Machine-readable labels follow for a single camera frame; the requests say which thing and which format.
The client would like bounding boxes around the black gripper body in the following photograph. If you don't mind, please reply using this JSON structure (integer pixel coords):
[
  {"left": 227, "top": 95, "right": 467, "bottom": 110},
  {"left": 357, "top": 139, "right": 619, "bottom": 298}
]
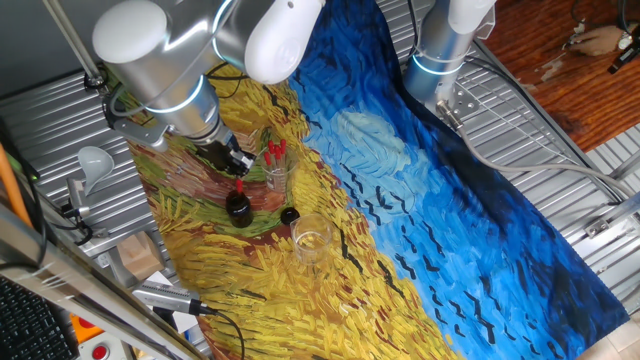
[{"left": 196, "top": 135, "right": 240, "bottom": 174}]

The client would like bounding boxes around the clear dropper beaker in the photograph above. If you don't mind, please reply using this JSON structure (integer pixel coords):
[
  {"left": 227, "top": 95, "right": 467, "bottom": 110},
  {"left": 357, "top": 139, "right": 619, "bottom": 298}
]
[{"left": 258, "top": 145, "right": 300, "bottom": 197}]

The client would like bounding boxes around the clear beaker with liquid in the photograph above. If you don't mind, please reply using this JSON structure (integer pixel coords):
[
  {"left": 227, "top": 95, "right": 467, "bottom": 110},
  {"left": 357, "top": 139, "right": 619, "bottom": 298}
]
[{"left": 289, "top": 213, "right": 335, "bottom": 267}]

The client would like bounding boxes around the brown glass bottle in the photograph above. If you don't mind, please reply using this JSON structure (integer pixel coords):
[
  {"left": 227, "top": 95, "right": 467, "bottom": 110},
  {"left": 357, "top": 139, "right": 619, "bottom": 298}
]
[{"left": 224, "top": 189, "right": 255, "bottom": 230}]

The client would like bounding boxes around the black bottle cap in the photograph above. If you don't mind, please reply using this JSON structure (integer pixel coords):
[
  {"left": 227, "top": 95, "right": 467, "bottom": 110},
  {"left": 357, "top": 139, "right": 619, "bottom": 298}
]
[{"left": 279, "top": 206, "right": 302, "bottom": 227}]

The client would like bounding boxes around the white plastic funnel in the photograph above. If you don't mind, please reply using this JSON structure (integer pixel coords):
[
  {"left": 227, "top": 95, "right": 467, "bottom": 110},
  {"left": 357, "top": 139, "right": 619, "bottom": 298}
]
[{"left": 76, "top": 145, "right": 117, "bottom": 197}]

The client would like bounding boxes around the small cardboard box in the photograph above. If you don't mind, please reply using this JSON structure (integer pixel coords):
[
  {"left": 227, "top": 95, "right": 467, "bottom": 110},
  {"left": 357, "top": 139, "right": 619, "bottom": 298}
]
[{"left": 116, "top": 230, "right": 167, "bottom": 282}]

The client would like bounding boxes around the grey metal pole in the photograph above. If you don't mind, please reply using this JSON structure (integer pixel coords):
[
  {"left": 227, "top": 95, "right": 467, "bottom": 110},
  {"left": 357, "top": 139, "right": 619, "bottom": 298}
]
[{"left": 41, "top": 0, "right": 110, "bottom": 92}]

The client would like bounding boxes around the orange pole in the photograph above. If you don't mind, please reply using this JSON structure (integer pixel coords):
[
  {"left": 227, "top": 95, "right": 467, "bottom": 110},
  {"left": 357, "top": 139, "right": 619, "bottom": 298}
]
[{"left": 0, "top": 141, "right": 34, "bottom": 230}]

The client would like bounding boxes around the painted wheatfield print cloth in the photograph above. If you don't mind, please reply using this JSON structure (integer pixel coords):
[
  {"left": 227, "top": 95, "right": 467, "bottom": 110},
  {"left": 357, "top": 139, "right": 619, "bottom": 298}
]
[{"left": 102, "top": 0, "right": 630, "bottom": 360}]

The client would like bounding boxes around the orange box red button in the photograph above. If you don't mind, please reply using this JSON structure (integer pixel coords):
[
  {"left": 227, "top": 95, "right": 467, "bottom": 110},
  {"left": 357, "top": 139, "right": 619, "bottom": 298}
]
[{"left": 68, "top": 312, "right": 105, "bottom": 345}]

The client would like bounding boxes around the grey box red button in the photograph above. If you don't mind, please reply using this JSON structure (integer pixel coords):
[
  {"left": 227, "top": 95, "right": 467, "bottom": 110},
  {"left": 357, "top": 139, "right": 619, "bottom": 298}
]
[{"left": 77, "top": 333, "right": 129, "bottom": 360}]

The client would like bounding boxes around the black keyboard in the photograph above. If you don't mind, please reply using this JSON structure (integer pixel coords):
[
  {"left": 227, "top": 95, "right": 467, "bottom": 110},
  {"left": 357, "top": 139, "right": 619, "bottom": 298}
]
[{"left": 0, "top": 275, "right": 81, "bottom": 360}]

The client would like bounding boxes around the aluminium profile bar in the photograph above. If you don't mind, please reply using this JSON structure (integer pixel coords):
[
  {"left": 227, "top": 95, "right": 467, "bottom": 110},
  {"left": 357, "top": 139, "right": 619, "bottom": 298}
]
[{"left": 606, "top": 148, "right": 640, "bottom": 182}]

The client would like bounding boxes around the silver bracket with black connector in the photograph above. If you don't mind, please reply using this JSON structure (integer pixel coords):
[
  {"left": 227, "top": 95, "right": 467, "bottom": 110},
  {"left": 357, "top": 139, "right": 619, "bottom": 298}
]
[{"left": 101, "top": 92, "right": 172, "bottom": 154}]

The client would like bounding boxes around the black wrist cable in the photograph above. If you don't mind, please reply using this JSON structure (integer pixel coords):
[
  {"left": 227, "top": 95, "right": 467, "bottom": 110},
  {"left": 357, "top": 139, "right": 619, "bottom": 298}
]
[{"left": 203, "top": 59, "right": 251, "bottom": 100}]

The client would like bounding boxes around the silver depth camera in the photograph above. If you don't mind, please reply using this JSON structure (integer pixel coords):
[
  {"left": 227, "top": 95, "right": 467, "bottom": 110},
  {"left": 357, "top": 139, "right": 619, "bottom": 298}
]
[
  {"left": 66, "top": 177, "right": 92, "bottom": 210},
  {"left": 130, "top": 280, "right": 205, "bottom": 318}
]

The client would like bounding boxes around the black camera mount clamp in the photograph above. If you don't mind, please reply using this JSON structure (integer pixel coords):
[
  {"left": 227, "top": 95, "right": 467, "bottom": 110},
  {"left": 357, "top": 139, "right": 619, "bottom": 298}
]
[{"left": 58, "top": 199, "right": 97, "bottom": 247}]

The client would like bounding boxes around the black camera cable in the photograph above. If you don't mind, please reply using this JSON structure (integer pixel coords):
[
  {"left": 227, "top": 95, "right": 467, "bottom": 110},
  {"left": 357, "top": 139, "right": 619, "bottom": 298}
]
[{"left": 199, "top": 303, "right": 247, "bottom": 360}]

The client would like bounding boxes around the aluminium frame beam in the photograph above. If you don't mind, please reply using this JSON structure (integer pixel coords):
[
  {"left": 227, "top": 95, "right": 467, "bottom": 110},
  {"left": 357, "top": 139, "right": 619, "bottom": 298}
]
[{"left": 0, "top": 202, "right": 211, "bottom": 360}]

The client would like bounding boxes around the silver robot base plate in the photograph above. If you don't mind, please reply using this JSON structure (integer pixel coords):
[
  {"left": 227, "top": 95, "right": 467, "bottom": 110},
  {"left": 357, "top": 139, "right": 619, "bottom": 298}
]
[{"left": 433, "top": 79, "right": 482, "bottom": 124}]

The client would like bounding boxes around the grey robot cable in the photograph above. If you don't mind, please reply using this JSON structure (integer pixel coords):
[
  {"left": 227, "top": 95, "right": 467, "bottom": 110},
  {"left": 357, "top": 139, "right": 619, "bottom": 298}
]
[{"left": 435, "top": 99, "right": 640, "bottom": 200}]

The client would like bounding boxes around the thin white cable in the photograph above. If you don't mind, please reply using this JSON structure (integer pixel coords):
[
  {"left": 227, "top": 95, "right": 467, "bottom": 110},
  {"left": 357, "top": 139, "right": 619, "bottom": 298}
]
[{"left": 455, "top": 79, "right": 620, "bottom": 200}]

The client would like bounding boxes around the black base cable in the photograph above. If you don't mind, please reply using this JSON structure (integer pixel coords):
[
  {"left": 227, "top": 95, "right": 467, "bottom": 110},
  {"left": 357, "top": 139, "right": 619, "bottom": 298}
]
[{"left": 462, "top": 53, "right": 626, "bottom": 207}]

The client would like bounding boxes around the aluminium profile bracket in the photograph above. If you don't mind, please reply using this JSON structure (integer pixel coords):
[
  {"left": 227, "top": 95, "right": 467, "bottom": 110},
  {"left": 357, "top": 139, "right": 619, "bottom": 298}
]
[{"left": 583, "top": 191, "right": 640, "bottom": 240}]

